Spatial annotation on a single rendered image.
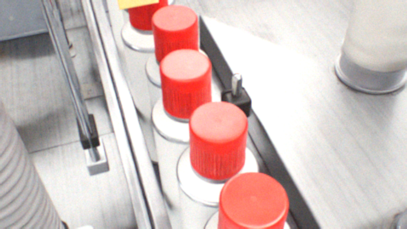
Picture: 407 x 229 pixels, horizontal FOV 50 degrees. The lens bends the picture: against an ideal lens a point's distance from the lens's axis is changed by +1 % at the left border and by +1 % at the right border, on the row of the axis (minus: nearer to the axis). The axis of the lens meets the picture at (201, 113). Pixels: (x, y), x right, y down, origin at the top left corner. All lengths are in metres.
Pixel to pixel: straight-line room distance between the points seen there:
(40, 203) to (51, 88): 0.50
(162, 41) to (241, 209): 0.15
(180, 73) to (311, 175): 0.25
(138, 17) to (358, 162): 0.28
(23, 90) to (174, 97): 0.43
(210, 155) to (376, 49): 0.34
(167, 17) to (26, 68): 0.43
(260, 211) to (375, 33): 0.35
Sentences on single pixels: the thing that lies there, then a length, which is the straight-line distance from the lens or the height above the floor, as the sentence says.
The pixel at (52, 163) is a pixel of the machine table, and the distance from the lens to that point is 0.57.
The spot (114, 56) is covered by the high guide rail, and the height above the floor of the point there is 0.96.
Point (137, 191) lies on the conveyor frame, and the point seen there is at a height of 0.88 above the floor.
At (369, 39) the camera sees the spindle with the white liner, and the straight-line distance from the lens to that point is 0.54.
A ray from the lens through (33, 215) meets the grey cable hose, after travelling 0.17.
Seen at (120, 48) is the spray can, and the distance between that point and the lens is 0.50.
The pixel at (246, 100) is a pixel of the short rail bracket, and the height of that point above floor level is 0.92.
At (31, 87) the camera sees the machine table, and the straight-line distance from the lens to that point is 0.68.
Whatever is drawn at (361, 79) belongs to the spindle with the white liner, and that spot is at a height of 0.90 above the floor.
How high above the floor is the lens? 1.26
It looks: 47 degrees down
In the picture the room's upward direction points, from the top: 1 degrees counter-clockwise
